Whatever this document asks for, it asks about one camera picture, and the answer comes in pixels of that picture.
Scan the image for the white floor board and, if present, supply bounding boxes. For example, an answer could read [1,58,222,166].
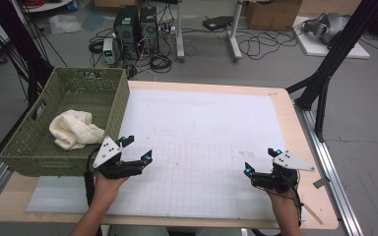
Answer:
[293,16,371,60]

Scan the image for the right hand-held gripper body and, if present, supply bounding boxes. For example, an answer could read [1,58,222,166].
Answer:
[250,149,316,195]

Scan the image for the white grid mat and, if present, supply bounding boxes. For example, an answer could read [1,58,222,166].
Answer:
[26,88,307,222]

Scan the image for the person's left hand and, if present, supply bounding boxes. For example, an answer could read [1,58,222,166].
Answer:
[93,171,131,205]

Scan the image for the coiled black cable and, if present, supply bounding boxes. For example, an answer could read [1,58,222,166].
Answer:
[149,53,173,74]

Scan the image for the grey tape piece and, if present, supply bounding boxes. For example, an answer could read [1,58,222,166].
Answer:
[312,176,332,190]

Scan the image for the grey helmet device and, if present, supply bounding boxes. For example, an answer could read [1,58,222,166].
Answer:
[302,12,350,45]

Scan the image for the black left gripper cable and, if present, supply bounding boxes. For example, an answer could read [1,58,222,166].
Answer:
[84,147,101,208]

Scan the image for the white desk frame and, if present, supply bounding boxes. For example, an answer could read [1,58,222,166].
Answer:
[175,0,244,63]

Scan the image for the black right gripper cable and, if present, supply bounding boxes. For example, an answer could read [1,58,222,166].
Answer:
[277,173,304,228]

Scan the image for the green woven basket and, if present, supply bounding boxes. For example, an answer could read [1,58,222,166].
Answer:
[0,67,131,177]

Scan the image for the brown cardboard box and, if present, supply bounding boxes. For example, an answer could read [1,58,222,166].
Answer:
[245,0,303,31]

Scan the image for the slim black computer tower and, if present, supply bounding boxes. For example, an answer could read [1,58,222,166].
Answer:
[139,6,160,55]

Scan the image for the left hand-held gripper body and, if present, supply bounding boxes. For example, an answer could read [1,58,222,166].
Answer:
[92,136,146,180]

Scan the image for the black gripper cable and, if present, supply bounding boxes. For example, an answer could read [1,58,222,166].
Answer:
[277,173,304,228]
[84,147,101,208]

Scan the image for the clear plastic bag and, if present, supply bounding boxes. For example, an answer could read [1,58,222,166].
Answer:
[48,14,84,35]

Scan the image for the cream printed cloth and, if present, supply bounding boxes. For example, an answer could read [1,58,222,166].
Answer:
[48,109,106,151]

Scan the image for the black metal stand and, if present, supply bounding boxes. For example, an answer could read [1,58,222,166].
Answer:
[0,0,55,108]
[285,0,378,143]

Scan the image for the tangle of black floor cables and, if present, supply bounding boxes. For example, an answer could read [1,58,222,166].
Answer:
[237,29,300,61]

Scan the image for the black flat device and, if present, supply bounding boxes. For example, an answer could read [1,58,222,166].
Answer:
[202,15,234,31]

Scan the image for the person's right hand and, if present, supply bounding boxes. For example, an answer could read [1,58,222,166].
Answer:
[265,188,301,214]

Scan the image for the teal floor sheet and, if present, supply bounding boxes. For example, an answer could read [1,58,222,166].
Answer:
[81,11,107,33]

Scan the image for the small white power supply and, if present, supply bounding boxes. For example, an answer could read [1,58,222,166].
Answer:
[102,37,117,65]

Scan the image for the large black computer tower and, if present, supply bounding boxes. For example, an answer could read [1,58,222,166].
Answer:
[112,5,141,61]

